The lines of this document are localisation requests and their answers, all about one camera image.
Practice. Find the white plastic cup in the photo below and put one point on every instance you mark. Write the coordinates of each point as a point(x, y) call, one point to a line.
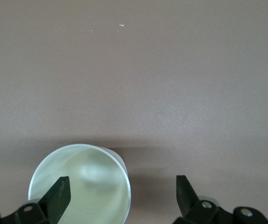
point(96, 186)

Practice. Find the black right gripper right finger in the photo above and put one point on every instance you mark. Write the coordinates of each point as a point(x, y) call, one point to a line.
point(187, 203)

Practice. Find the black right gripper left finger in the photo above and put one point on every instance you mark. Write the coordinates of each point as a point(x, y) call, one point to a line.
point(54, 198)

